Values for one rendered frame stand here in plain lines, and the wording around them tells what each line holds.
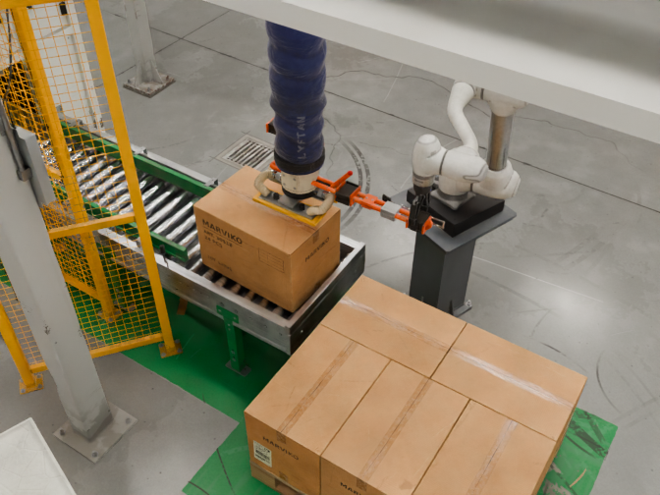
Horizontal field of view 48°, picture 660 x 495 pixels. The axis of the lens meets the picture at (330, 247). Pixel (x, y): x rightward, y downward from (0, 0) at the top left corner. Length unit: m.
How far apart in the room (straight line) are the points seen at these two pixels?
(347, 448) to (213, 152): 3.03
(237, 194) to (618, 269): 2.50
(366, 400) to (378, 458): 0.29
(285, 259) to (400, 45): 3.09
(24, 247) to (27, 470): 0.84
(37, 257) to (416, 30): 2.85
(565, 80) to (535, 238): 4.72
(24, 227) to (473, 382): 2.00
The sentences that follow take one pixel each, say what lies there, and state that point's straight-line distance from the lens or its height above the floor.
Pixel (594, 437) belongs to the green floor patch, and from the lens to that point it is 4.07.
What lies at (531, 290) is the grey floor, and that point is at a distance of 4.64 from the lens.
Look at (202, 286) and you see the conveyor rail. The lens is 3.73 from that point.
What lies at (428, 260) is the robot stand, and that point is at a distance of 4.09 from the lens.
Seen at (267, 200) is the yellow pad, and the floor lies 1.11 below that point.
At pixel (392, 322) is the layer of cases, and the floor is 0.54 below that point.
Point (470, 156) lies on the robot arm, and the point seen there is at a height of 1.59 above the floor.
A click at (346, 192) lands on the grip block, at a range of 3.21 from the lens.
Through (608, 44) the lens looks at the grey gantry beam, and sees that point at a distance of 0.32.
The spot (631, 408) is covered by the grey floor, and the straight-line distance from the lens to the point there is 4.25.
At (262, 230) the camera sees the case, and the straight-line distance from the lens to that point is 3.46.
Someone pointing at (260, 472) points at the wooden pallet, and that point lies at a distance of 3.65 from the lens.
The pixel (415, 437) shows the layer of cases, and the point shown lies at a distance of 3.22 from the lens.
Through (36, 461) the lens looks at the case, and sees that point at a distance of 2.77.
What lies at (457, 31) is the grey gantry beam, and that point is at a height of 3.11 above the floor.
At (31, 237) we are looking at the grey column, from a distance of 3.04.
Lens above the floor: 3.25
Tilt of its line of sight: 43 degrees down
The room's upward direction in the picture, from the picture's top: straight up
